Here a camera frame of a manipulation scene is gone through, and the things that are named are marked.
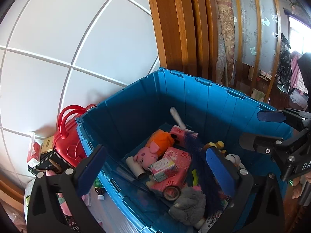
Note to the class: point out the white printed packet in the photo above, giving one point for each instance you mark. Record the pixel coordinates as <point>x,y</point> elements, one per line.
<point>212,222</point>

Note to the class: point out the blue plastic storage container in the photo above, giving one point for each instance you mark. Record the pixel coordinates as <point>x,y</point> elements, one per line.
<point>145,102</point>

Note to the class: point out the wooden door frame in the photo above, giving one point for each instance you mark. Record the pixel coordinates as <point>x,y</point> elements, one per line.
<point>175,29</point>

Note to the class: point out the white cardboard tube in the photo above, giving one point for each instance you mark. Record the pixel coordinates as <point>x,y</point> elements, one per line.
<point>133,166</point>

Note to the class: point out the pink green pad packet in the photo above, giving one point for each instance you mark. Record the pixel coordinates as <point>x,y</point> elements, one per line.
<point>162,170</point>

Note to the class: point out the yellow toy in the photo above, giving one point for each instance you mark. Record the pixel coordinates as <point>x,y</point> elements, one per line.
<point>217,144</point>

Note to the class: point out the person's right hand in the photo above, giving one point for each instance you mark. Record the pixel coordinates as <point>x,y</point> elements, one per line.
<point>297,189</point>

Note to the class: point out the pink pig plush orange dress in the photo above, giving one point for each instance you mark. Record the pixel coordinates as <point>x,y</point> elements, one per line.
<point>148,155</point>

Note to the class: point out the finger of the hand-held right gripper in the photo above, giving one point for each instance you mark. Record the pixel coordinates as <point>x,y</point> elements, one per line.
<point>257,143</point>
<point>272,116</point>

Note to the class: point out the green bird plush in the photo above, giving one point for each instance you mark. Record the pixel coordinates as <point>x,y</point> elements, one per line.
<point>27,200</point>

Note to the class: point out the neon yellow strip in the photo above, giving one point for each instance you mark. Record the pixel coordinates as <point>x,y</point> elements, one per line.
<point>194,177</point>

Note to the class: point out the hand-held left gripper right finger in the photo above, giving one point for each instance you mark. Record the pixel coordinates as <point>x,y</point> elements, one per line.
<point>220,172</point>

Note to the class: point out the pink red tissue box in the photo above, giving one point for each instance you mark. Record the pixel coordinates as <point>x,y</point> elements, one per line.
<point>178,134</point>

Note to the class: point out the grey plush toy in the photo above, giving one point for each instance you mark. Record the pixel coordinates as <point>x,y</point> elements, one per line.
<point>189,203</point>

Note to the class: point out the blue feather duster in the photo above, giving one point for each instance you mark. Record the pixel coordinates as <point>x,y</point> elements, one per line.
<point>204,174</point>

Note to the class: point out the white rolled cloth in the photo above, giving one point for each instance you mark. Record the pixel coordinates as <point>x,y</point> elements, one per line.
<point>177,117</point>

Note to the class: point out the clothes rack with clothes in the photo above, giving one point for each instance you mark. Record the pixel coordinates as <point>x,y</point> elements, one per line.
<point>295,75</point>

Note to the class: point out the black lettered cap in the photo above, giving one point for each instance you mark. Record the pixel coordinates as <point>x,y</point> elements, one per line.
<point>73,226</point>

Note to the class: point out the red small suitcase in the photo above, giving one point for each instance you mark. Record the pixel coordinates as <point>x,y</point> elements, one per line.
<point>68,148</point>

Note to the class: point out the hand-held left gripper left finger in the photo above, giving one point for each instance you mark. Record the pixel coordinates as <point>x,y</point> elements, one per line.
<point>93,167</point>

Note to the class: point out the pink pig plush blue shirt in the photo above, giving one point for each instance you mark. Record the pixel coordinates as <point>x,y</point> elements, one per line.
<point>50,173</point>

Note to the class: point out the white red small box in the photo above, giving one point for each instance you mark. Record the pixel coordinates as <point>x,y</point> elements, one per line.
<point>86,199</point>

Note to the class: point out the frosted glass sliding door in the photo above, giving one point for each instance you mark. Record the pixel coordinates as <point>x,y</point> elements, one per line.
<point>257,24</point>

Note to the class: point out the green bag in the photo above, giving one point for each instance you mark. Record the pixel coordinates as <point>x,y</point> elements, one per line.
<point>258,95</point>

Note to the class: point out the black gift box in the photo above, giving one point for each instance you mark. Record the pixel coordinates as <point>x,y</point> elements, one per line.
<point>46,165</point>

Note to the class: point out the gold flat box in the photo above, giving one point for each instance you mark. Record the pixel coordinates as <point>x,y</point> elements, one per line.
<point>47,145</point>

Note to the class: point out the red white tissue box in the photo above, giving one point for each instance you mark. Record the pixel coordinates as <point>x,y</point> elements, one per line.
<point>35,153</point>

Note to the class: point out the rolled patterned carpet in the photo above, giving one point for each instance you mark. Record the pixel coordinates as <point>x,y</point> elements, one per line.
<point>226,29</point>

